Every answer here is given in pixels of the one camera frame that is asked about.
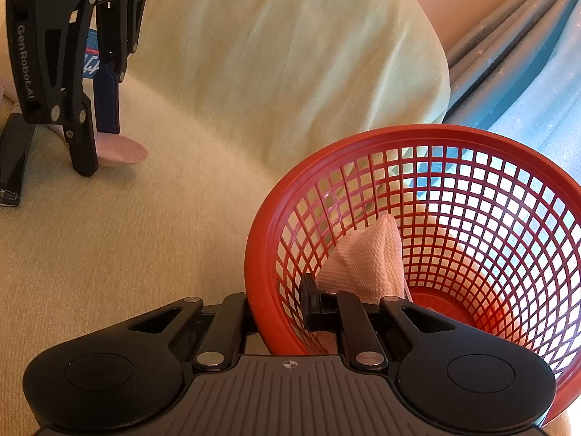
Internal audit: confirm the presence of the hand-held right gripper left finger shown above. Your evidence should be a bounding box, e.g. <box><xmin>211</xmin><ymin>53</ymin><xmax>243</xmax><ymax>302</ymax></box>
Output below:
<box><xmin>127</xmin><ymin>291</ymin><xmax>256</xmax><ymax>372</ymax></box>

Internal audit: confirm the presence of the black lighter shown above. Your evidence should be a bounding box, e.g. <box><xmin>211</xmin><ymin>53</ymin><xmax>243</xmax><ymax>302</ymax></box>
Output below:
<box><xmin>0</xmin><ymin>113</ymin><xmax>36</xmax><ymax>210</ymax></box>

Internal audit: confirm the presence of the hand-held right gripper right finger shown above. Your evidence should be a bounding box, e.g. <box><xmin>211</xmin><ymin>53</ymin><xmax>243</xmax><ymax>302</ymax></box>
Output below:
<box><xmin>300</xmin><ymin>273</ymin><xmax>457</xmax><ymax>371</ymax></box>

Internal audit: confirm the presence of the blue star-print curtain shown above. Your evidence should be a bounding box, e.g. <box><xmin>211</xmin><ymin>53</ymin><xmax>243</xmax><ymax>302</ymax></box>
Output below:
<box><xmin>442</xmin><ymin>0</ymin><xmax>581</xmax><ymax>146</ymax></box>

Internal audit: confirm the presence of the pink woven cloth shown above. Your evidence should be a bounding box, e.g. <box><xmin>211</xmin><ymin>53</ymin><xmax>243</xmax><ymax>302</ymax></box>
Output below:
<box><xmin>315</xmin><ymin>213</ymin><xmax>414</xmax><ymax>306</ymax></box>

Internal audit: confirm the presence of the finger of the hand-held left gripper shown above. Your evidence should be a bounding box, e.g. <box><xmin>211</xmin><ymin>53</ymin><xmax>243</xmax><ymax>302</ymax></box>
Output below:
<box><xmin>93</xmin><ymin>4</ymin><xmax>126</xmax><ymax>135</ymax></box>
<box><xmin>61</xmin><ymin>0</ymin><xmax>101</xmax><ymax>177</ymax></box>

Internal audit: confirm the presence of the clear box with blue label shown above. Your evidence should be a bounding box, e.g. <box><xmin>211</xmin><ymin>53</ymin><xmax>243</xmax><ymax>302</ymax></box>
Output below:
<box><xmin>82</xmin><ymin>27</ymin><xmax>102</xmax><ymax>78</ymax></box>

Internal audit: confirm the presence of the red plastic mesh basket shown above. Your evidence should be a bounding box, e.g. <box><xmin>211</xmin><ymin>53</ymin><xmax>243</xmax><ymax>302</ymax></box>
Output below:
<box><xmin>244</xmin><ymin>125</ymin><xmax>581</xmax><ymax>400</ymax></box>

